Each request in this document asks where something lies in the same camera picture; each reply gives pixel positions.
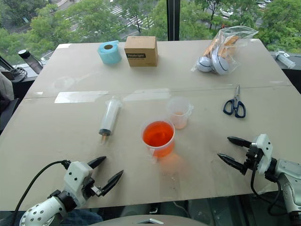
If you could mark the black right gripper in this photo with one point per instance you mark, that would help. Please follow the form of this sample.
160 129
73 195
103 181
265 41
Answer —
252 157

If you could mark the white ball with dark stripe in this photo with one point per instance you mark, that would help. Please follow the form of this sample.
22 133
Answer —
205 64

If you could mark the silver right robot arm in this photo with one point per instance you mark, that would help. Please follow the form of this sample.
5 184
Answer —
290 179

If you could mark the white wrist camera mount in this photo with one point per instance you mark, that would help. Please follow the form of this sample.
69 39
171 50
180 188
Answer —
264 150
76 174

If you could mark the grey rounded robot body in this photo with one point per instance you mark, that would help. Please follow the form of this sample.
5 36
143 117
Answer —
150 220

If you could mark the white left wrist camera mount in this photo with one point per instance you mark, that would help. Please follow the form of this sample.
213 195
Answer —
76 174

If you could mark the grey cloth bundle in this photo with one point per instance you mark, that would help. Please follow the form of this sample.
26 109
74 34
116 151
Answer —
5 87

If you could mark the brown cardboard box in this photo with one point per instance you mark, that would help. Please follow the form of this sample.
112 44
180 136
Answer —
141 51

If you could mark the clear plastic zip bag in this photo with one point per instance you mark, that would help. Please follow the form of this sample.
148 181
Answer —
225 49

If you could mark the blue paper roll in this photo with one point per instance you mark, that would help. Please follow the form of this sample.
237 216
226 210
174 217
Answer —
110 55

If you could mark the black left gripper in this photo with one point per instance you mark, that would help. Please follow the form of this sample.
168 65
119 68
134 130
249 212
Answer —
90 186

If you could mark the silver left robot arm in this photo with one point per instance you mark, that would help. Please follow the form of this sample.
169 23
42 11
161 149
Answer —
38 213

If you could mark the dark water bottle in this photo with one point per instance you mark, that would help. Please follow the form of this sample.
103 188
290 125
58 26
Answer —
31 61

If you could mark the small plastic beaker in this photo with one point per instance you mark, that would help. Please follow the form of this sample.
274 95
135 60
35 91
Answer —
179 113

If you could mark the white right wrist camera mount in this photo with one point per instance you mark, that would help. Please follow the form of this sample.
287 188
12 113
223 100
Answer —
264 150

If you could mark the beaker with orange liquid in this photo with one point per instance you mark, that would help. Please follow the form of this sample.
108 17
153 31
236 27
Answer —
158 139

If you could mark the large clear plastic syringe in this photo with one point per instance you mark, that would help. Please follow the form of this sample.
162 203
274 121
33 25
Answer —
110 115

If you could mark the black window frame post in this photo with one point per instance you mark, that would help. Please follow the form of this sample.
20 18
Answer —
173 18

